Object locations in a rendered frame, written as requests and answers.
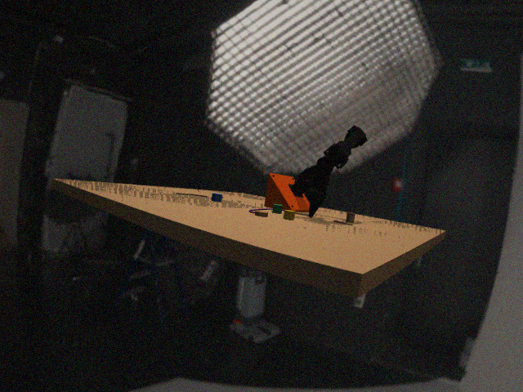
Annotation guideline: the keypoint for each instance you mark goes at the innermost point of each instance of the small yellow block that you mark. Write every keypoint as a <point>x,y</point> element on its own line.
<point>289,215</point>

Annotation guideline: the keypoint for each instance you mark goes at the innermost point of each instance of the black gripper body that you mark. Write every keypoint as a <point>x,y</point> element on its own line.
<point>319,186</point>

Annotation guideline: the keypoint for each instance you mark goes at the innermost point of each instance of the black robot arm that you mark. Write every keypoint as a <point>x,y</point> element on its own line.
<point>337,153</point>

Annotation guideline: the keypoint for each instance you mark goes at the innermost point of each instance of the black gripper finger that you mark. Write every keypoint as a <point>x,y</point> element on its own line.
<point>314,206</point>

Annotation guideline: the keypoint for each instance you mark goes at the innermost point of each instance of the green block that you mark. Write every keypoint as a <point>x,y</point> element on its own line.
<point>277,208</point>

